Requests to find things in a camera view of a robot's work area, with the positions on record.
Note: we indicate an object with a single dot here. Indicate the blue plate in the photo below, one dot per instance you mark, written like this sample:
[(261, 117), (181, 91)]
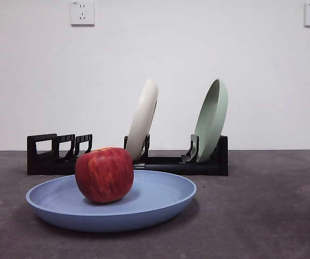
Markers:
[(155, 194)]

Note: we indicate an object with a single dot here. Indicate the red apple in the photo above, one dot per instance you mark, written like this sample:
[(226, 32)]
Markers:
[(103, 175)]

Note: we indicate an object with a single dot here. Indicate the cream white plate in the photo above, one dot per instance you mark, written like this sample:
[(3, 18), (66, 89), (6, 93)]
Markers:
[(144, 118)]

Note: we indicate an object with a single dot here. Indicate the pale green plate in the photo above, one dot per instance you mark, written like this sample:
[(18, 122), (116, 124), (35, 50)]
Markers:
[(211, 126)]

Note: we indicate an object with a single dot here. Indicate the black plate rack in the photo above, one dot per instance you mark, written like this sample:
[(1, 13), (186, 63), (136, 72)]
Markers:
[(198, 169)]

